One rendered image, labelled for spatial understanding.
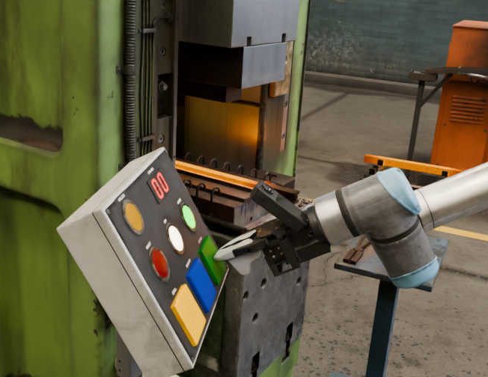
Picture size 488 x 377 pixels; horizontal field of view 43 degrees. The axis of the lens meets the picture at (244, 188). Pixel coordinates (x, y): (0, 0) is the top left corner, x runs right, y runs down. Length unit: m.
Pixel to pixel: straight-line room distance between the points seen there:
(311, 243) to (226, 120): 0.85
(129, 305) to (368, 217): 0.42
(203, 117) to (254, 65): 0.52
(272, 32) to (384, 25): 7.67
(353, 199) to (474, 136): 3.99
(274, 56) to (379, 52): 7.69
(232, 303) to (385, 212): 0.62
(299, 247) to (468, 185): 0.36
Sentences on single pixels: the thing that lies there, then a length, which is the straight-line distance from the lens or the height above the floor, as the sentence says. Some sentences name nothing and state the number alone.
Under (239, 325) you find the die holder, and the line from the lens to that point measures 1.58.
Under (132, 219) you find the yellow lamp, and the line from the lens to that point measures 0.94.
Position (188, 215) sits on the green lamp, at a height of 1.09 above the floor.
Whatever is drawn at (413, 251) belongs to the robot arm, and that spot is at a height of 1.08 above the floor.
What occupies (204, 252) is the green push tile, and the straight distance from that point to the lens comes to 1.13.
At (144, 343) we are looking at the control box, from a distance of 0.96.
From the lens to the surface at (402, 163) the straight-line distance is 2.12.
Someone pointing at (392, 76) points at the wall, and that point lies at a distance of 9.19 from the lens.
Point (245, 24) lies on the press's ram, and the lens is 1.41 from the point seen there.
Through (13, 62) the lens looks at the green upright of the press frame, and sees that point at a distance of 1.54.
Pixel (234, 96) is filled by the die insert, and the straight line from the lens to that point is 1.59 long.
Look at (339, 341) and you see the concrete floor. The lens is 2.86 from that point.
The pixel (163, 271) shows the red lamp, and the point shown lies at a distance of 0.96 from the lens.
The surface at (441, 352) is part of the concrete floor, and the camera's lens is 2.93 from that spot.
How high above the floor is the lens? 1.52
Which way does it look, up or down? 19 degrees down
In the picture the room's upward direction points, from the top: 4 degrees clockwise
